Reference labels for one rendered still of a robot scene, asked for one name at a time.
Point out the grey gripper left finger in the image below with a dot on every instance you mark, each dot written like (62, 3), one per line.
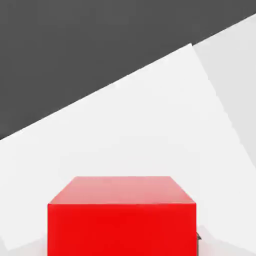
(34, 250)

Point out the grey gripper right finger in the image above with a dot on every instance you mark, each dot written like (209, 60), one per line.
(208, 246)

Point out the small red cube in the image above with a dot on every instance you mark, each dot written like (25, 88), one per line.
(122, 228)

